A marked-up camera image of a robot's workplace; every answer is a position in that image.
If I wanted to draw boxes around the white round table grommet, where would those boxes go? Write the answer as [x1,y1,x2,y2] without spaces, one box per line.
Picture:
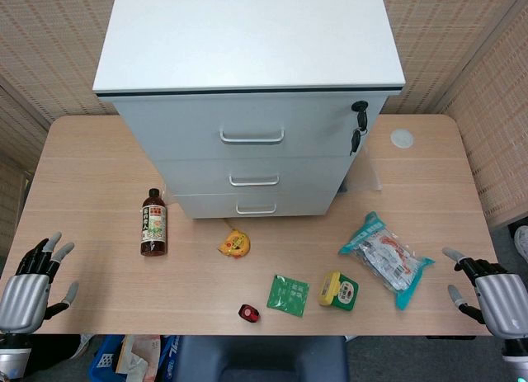
[390,128,415,149]

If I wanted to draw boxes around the green sachet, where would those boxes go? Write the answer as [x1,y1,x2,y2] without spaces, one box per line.
[266,274,310,318]

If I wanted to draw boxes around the large white cabinet drawer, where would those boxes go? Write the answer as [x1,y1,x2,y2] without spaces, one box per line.
[113,93,389,163]

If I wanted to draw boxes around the black key in lock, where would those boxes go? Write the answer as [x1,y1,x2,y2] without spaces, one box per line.
[351,101,370,131]

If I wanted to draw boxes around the teal clear snack bag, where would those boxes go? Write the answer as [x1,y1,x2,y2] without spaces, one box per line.
[338,210,436,311]

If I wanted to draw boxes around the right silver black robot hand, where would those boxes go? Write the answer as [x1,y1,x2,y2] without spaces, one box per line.
[441,246,528,340]

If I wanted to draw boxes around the brown drink bottle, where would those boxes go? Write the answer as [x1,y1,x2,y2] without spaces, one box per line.
[139,187,168,258]

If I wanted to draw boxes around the yellow green snack box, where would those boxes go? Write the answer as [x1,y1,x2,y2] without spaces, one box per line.
[316,270,360,313]

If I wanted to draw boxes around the black hanging key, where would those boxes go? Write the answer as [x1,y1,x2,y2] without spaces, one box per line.
[349,128,368,157]

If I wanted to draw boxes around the blue plastic crate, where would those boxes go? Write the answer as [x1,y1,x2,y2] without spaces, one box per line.
[88,335,182,382]

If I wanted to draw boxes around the papers in crate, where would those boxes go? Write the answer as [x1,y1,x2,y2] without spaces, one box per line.
[115,335,162,377]

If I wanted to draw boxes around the small red black object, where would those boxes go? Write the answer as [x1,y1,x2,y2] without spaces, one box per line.
[238,304,260,323]

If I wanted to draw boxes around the medium white cabinet drawer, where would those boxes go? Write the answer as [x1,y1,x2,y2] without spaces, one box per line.
[153,156,358,196]

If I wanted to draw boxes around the bent silver metal handle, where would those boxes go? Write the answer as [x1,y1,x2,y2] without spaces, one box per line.
[235,203,278,215]

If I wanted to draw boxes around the medium silver drawer handle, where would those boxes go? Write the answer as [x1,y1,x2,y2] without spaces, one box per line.
[229,175,281,188]

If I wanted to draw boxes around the dark blue chair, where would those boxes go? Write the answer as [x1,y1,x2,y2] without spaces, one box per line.
[168,335,350,382]

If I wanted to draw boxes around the long silver drawer handle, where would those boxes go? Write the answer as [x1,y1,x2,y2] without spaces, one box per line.
[219,127,285,145]

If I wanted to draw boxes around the white three-drawer cabinet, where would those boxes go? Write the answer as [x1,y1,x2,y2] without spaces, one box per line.
[92,0,407,221]

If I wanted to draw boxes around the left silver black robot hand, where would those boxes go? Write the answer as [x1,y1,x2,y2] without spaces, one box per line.
[0,231,80,333]

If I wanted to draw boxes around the grey drawer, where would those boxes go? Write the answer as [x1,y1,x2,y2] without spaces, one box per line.
[172,191,343,221]

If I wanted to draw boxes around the yellow snack packet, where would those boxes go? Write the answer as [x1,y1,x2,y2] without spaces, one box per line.
[217,219,253,260]

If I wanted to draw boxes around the white sneaker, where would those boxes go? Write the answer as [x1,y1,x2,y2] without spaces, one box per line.
[514,225,528,264]
[68,334,95,361]

